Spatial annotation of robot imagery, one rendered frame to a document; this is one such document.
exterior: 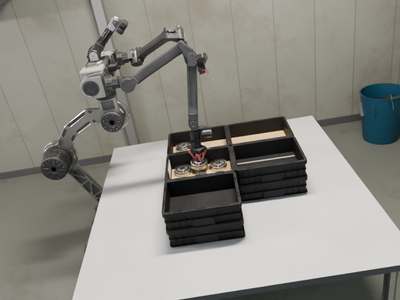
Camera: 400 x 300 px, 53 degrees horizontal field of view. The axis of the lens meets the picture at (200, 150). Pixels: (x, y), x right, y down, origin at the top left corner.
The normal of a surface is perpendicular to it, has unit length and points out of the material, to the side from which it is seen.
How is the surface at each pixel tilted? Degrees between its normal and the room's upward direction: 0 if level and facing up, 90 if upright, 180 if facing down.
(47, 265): 0
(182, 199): 0
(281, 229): 0
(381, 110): 95
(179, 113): 90
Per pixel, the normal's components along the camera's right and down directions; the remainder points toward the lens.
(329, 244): -0.15, -0.86
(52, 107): 0.06, 0.48
